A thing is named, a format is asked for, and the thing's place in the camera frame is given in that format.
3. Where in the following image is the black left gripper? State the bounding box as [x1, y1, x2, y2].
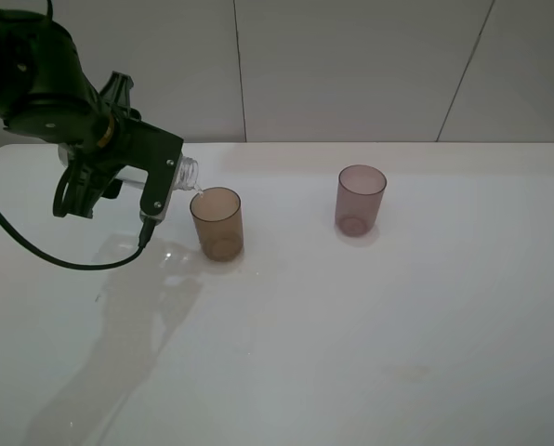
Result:
[48, 72, 142, 218]

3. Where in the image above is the clear plastic water bottle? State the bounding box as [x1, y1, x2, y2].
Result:
[57, 142, 201, 192]

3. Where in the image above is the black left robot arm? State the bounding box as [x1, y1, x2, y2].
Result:
[0, 8, 140, 218]

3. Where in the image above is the brown translucent plastic cup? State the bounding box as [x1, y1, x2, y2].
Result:
[190, 187, 244, 262]

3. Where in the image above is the mauve translucent plastic cup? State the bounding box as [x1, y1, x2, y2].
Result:
[335, 164, 388, 237]

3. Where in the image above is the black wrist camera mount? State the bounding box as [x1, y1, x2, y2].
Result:
[116, 120, 184, 223]

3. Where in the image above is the black camera cable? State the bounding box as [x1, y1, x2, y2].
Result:
[0, 188, 156, 270]

